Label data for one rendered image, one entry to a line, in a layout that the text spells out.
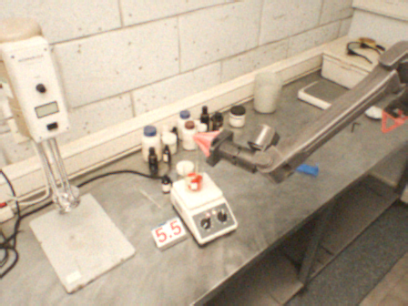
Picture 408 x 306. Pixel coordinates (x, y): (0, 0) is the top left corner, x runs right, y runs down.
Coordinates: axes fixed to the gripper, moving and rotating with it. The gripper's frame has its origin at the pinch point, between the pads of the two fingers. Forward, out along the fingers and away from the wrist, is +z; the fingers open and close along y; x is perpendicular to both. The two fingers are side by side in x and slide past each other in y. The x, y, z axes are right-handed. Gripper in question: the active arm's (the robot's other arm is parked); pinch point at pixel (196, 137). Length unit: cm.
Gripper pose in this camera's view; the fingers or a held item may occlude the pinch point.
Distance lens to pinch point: 98.7
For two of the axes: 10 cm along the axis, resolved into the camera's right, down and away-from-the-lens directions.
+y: -5.7, 5.1, -6.5
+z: -8.2, -3.7, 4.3
